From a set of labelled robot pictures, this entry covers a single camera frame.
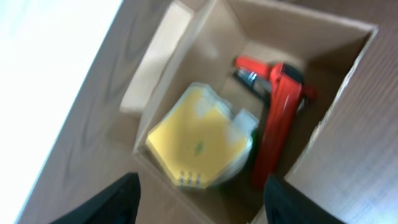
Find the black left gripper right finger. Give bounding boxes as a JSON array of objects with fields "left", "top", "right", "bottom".
[{"left": 264, "top": 174, "right": 343, "bottom": 224}]

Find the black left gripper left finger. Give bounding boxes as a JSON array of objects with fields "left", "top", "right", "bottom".
[{"left": 52, "top": 172, "right": 141, "bottom": 224}]

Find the green tape roll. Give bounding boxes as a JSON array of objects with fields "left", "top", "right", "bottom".
[{"left": 213, "top": 129, "right": 259, "bottom": 186}]

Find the yellow sticky note pad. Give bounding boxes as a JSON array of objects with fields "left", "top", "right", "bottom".
[{"left": 146, "top": 82, "right": 259, "bottom": 189}]

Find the red utility knife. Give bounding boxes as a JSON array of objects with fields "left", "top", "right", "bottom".
[{"left": 251, "top": 62, "right": 303, "bottom": 189}]

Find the cardboard box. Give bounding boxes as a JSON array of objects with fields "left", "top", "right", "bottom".
[{"left": 121, "top": 1, "right": 376, "bottom": 223}]

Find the red black stapler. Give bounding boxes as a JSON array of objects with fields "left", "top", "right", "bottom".
[{"left": 233, "top": 55, "right": 317, "bottom": 111}]

